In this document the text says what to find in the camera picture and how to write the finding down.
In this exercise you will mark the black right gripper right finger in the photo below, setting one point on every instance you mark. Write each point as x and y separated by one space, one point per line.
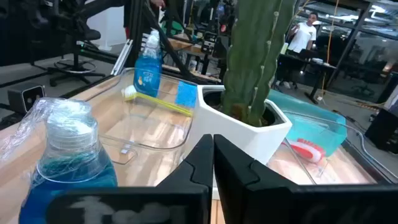
248 199

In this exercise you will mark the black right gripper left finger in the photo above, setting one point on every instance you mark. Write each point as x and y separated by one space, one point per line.
186 199

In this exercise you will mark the red dish brush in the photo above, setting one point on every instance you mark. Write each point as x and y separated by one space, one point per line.
303 151

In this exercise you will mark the blue sponge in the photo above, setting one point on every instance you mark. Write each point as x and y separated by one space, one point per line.
186 95

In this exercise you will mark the blue dish soap bottle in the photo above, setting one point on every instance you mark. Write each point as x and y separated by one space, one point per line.
71 168
147 74

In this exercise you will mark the yellow dish brush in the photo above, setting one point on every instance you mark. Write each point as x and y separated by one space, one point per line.
129 91

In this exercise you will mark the white hexagonal plant pot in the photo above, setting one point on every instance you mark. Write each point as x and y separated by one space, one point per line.
236 137

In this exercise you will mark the clear plastic bin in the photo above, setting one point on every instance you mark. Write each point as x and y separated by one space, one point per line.
311 174
140 130

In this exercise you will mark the teal translucent plastic bin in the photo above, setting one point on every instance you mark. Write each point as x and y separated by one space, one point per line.
311 130

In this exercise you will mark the green cactus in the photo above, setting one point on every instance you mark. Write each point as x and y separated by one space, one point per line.
248 62

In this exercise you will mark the black cabinet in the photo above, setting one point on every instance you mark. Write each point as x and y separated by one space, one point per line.
384 130

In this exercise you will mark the black desk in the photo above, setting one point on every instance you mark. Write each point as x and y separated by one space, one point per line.
311 60

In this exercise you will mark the silver aluminium rail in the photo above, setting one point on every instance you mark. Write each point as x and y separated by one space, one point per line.
122 57

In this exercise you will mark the grey table-level camera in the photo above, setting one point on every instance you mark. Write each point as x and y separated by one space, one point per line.
26 99

